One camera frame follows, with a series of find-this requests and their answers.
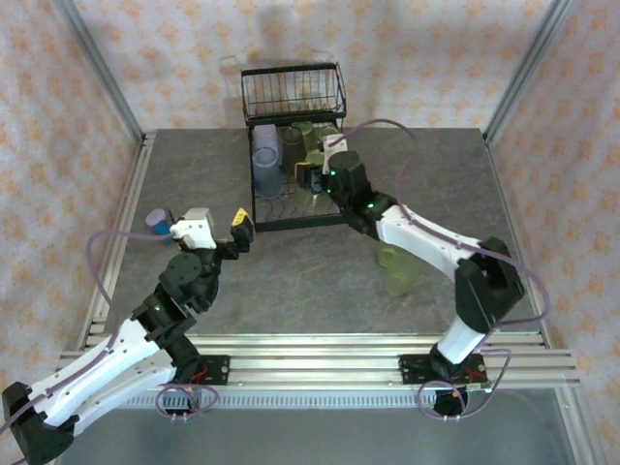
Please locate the green translucent plastic cup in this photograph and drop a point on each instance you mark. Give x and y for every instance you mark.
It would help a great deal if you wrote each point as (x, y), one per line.
(387, 257)
(315, 203)
(306, 131)
(328, 131)

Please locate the smoke grey translucent cup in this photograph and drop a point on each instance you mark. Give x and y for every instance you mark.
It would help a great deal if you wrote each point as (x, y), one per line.
(293, 150)

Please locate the blue translucent plastic cup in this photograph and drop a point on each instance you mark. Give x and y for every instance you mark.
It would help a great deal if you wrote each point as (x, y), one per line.
(267, 179)

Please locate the lilac plastic cup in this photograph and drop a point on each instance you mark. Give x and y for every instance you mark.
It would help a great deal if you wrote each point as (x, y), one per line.
(265, 138)

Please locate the pale green frosted cup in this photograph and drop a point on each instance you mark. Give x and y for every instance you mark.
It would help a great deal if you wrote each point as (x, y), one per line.
(403, 281)

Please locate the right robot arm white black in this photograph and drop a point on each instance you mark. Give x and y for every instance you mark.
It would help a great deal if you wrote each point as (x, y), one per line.
(484, 295)

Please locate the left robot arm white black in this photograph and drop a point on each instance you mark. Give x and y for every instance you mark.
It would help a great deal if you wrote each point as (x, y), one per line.
(121, 378)

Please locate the small blue purple cylinder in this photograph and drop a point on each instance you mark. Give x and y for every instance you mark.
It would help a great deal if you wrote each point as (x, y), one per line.
(156, 220)

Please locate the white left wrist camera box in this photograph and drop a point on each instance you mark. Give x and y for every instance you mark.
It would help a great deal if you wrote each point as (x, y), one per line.
(194, 230)

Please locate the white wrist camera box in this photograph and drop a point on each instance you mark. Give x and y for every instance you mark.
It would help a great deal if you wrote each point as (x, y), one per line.
(334, 147)
(194, 230)

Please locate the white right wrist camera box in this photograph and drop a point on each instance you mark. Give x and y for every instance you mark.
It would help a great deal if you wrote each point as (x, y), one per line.
(334, 147)

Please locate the aluminium side rail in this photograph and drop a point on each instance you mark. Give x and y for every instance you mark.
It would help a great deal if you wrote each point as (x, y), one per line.
(501, 169)
(132, 194)

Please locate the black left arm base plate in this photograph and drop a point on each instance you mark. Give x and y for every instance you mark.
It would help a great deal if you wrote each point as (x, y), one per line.
(218, 369)

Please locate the aluminium front rail beams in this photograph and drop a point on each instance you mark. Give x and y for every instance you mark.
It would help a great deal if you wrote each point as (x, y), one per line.
(310, 361)

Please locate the aluminium corner post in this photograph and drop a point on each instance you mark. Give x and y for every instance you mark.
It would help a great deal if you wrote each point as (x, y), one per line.
(101, 68)
(528, 68)

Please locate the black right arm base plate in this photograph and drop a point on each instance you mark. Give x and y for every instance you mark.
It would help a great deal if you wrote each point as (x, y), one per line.
(412, 368)

